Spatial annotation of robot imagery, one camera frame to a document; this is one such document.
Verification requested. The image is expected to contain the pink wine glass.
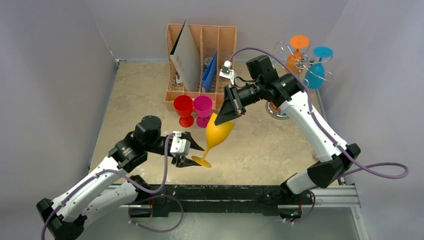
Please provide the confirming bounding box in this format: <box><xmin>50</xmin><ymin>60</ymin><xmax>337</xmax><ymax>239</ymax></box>
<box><xmin>193</xmin><ymin>95</ymin><xmax>213</xmax><ymax>128</ymax></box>

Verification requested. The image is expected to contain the yellow wine glass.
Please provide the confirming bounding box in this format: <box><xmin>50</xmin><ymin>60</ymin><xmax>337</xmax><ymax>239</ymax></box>
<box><xmin>192</xmin><ymin>112</ymin><xmax>235</xmax><ymax>168</ymax></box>

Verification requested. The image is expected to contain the red wine glass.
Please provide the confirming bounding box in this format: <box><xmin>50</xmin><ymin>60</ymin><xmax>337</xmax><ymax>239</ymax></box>
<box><xmin>173</xmin><ymin>95</ymin><xmax>194</xmax><ymax>128</ymax></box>

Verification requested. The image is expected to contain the chrome wine glass rack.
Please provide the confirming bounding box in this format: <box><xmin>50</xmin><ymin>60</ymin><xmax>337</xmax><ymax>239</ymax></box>
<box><xmin>265</xmin><ymin>41</ymin><xmax>334</xmax><ymax>121</ymax></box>

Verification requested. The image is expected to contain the blue wine glass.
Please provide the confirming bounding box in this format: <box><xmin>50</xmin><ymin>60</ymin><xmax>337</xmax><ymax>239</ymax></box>
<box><xmin>303</xmin><ymin>46</ymin><xmax>333</xmax><ymax>90</ymax></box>

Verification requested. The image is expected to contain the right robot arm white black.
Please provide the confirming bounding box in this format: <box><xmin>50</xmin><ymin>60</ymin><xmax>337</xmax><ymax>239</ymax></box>
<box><xmin>214</xmin><ymin>55</ymin><xmax>361</xmax><ymax>204</ymax></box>

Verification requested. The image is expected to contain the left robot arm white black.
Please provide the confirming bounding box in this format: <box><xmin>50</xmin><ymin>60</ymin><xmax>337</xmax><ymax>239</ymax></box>
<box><xmin>36</xmin><ymin>115</ymin><xmax>203</xmax><ymax>240</ymax></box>

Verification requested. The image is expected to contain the orange wine glass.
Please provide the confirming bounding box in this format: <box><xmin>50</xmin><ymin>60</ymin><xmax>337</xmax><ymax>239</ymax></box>
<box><xmin>286</xmin><ymin>35</ymin><xmax>310</xmax><ymax>75</ymax></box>

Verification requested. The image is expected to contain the blue folder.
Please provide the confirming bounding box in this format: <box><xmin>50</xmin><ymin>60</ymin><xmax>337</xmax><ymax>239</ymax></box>
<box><xmin>200</xmin><ymin>52</ymin><xmax>218</xmax><ymax>93</ymax></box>

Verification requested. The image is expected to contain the tape roll in organizer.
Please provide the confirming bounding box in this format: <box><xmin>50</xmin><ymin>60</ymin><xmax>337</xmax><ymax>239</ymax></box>
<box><xmin>203</xmin><ymin>57</ymin><xmax>214</xmax><ymax>69</ymax></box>

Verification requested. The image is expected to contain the peach plastic desk organizer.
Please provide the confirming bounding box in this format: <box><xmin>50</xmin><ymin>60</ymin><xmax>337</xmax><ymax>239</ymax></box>
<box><xmin>164</xmin><ymin>23</ymin><xmax>237</xmax><ymax>113</ymax></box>

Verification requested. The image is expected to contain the grey white folder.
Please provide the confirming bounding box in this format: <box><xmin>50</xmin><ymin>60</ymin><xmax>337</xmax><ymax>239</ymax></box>
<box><xmin>169</xmin><ymin>20</ymin><xmax>201</xmax><ymax>92</ymax></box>

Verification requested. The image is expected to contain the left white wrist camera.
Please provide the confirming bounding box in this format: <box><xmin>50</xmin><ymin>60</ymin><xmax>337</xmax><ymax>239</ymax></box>
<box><xmin>169</xmin><ymin>131</ymin><xmax>191</xmax><ymax>157</ymax></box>

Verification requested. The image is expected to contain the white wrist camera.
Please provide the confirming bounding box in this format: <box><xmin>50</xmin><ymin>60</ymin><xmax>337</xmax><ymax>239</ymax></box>
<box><xmin>219</xmin><ymin>60</ymin><xmax>236</xmax><ymax>86</ymax></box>
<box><xmin>169</xmin><ymin>131</ymin><xmax>191</xmax><ymax>157</ymax></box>

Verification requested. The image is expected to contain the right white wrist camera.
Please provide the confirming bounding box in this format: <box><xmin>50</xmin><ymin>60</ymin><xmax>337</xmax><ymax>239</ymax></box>
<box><xmin>219</xmin><ymin>60</ymin><xmax>236</xmax><ymax>86</ymax></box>

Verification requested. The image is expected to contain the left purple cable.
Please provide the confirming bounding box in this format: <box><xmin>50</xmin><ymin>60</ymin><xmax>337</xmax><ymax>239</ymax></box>
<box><xmin>40</xmin><ymin>132</ymin><xmax>185</xmax><ymax>240</ymax></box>

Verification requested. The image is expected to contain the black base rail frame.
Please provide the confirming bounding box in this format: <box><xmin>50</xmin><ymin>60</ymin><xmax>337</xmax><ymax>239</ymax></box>
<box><xmin>125</xmin><ymin>184</ymin><xmax>360</xmax><ymax>221</ymax></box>

